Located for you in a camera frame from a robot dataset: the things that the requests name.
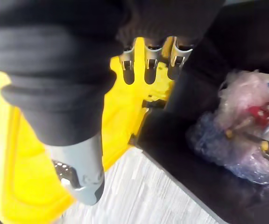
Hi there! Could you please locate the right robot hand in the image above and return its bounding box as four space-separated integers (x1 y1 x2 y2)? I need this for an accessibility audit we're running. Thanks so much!
0 0 226 206

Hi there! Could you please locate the black large trash can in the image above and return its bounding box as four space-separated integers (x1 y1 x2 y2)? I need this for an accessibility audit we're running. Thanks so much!
134 0 269 224

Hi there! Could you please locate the clear rubbish bag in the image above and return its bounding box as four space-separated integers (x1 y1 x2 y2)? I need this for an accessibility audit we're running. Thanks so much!
186 70 269 185

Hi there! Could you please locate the yellow trash can lid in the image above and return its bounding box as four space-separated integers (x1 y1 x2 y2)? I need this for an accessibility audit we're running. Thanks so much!
0 37 176 224

